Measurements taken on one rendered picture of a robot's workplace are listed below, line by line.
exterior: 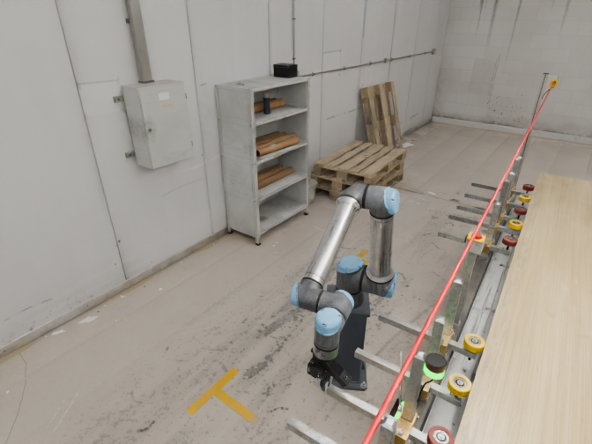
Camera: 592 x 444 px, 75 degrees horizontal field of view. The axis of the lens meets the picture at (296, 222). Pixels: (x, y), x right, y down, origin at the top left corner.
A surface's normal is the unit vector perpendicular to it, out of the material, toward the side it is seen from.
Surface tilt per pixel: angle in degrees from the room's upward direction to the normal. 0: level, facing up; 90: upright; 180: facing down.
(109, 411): 0
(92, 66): 90
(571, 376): 0
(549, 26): 90
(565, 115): 90
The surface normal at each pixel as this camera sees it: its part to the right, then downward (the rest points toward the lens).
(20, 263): 0.80, 0.28
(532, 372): 0.00, -0.88
